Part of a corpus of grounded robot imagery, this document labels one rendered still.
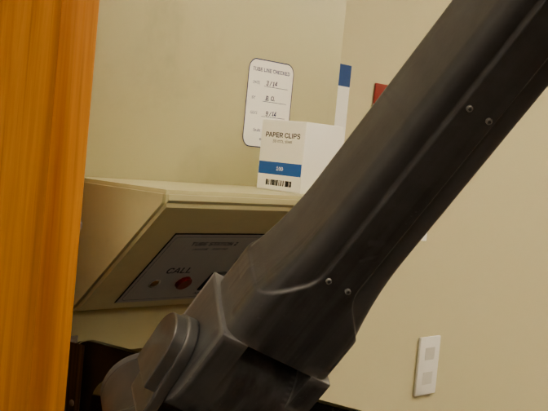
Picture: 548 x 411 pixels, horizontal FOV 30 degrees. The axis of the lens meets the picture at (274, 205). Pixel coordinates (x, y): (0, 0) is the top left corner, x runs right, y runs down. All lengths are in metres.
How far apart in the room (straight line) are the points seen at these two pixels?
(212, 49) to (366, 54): 0.90
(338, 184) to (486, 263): 1.68
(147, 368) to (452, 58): 0.22
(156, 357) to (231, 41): 0.43
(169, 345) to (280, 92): 0.46
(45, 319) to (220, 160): 0.28
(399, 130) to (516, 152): 1.75
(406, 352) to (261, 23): 1.13
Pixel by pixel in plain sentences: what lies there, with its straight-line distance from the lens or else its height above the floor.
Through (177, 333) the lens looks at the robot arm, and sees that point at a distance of 0.53.
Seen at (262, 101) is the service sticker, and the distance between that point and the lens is 0.93.
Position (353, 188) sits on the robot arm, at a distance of 0.48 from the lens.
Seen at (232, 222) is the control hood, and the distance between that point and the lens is 0.77.
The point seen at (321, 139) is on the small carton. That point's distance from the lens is 0.87.
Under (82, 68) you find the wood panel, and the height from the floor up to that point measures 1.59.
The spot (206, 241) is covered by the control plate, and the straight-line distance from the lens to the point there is 0.77.
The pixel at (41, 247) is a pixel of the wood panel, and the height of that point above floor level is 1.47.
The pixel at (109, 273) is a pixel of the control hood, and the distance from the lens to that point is 0.75.
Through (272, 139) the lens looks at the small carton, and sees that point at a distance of 0.87.
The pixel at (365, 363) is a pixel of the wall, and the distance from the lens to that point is 1.86.
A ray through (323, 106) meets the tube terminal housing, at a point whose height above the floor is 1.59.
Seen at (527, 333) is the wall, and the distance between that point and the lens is 2.37.
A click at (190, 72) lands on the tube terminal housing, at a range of 0.87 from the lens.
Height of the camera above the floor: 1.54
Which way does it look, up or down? 3 degrees down
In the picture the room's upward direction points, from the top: 5 degrees clockwise
